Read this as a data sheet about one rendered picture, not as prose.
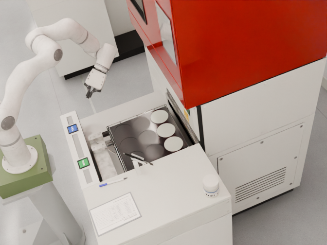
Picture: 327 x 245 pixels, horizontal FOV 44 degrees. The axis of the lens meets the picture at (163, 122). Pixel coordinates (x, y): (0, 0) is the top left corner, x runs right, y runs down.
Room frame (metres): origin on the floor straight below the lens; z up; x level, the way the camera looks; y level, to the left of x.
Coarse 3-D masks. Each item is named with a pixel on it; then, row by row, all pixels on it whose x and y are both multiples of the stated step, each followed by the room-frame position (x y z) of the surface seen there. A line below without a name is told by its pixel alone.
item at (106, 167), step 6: (90, 144) 1.47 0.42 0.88; (96, 144) 1.47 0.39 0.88; (96, 156) 1.38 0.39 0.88; (102, 156) 1.37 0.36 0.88; (108, 156) 1.37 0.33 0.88; (96, 162) 1.34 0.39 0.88; (102, 162) 1.33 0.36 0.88; (108, 162) 1.32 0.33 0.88; (102, 168) 1.29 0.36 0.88; (108, 168) 1.29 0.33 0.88; (114, 168) 1.28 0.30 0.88; (102, 174) 1.26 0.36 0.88; (108, 174) 1.25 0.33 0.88; (114, 174) 1.24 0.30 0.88
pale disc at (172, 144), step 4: (168, 140) 1.37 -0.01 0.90; (172, 140) 1.37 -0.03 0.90; (176, 140) 1.36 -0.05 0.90; (180, 140) 1.36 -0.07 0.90; (164, 144) 1.35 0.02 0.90; (168, 144) 1.35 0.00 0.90; (172, 144) 1.34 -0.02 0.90; (176, 144) 1.34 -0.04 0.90; (180, 144) 1.33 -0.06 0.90; (168, 148) 1.32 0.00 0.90; (172, 148) 1.32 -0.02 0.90; (176, 148) 1.31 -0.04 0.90; (180, 148) 1.31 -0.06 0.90
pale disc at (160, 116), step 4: (156, 112) 1.60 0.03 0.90; (160, 112) 1.59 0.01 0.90; (164, 112) 1.58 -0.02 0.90; (152, 116) 1.57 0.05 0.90; (156, 116) 1.57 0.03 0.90; (160, 116) 1.56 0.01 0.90; (164, 116) 1.55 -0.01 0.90; (152, 120) 1.54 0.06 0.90; (156, 120) 1.54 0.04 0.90; (160, 120) 1.53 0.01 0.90; (164, 120) 1.52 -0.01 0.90
